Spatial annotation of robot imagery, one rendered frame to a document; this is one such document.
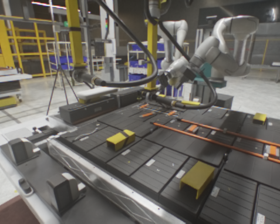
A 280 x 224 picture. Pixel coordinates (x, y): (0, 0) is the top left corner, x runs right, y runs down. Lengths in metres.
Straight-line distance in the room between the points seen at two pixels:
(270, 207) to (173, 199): 0.32
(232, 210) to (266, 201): 0.14
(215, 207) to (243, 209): 0.09
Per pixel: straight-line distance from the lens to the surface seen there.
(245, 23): 1.68
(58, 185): 0.76
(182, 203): 0.66
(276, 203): 0.79
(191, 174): 0.70
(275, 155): 1.01
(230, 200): 0.72
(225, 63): 1.20
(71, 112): 1.24
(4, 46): 10.64
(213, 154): 0.92
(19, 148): 1.17
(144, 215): 0.69
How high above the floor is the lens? 1.49
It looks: 21 degrees down
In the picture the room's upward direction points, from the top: straight up
